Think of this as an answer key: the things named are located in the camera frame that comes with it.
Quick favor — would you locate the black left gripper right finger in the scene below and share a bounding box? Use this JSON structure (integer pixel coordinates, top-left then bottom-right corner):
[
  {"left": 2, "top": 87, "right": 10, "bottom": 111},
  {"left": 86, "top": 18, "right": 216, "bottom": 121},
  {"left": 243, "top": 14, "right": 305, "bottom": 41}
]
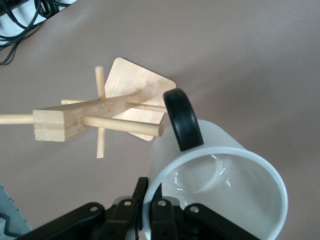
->
[{"left": 149, "top": 196, "right": 255, "bottom": 240}]

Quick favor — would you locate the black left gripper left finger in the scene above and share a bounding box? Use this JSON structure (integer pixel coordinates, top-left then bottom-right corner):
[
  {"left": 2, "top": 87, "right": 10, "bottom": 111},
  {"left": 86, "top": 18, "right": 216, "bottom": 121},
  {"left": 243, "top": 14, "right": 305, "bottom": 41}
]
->
[{"left": 14, "top": 176, "right": 150, "bottom": 240}]

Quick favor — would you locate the white mug black handle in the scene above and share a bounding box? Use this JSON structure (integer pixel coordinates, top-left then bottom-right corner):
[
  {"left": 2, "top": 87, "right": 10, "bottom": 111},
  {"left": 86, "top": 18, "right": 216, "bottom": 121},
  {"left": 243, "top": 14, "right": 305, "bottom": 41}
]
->
[{"left": 141, "top": 87, "right": 289, "bottom": 240}]

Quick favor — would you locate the wooden cup rack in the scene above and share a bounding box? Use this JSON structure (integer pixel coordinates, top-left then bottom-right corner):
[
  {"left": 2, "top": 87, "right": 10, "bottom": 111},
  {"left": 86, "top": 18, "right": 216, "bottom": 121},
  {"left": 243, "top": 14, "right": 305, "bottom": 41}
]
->
[{"left": 0, "top": 57, "right": 177, "bottom": 160}]

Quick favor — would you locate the black cable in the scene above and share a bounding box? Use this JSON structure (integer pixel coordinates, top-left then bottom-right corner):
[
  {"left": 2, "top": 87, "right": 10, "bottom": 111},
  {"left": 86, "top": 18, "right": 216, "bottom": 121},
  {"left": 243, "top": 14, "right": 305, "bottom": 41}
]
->
[
  {"left": 0, "top": 29, "right": 31, "bottom": 66},
  {"left": 0, "top": 0, "right": 74, "bottom": 49}
]

